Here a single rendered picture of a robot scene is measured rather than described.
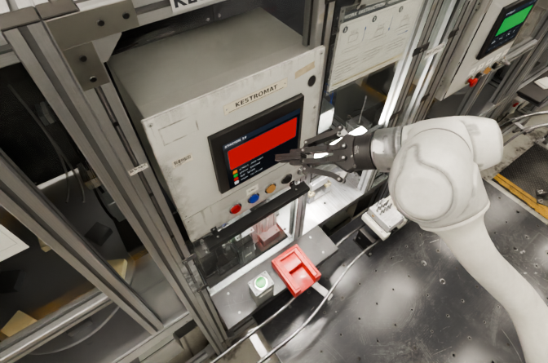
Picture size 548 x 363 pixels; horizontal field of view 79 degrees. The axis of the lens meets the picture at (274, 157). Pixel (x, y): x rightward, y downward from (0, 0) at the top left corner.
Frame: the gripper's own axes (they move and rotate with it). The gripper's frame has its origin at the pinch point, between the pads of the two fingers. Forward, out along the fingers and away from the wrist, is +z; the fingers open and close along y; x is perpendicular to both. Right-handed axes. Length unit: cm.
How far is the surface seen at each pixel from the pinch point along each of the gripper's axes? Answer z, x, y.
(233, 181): 13.1, -4.6, 6.0
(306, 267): 24, 56, 31
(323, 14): -13.2, -12.0, -26.5
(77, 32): 4.1, -48.5, -6.5
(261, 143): 5.0, -5.3, -2.5
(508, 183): -50, 264, -33
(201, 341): 112, 95, 84
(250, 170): 10.3, -1.7, 3.0
